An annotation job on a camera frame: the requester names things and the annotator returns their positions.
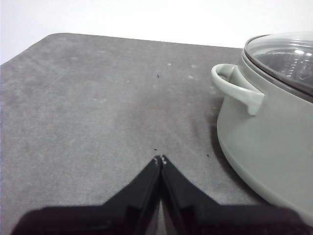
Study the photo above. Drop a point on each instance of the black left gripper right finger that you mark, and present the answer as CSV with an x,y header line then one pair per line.
x,y
210,218

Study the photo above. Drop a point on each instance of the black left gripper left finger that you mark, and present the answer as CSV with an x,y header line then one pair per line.
x,y
117,215

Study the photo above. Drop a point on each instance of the glass lid with green knob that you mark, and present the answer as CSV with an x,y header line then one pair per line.
x,y
288,58

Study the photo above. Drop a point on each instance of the pale green electric steamer pot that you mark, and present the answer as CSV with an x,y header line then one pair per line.
x,y
264,137

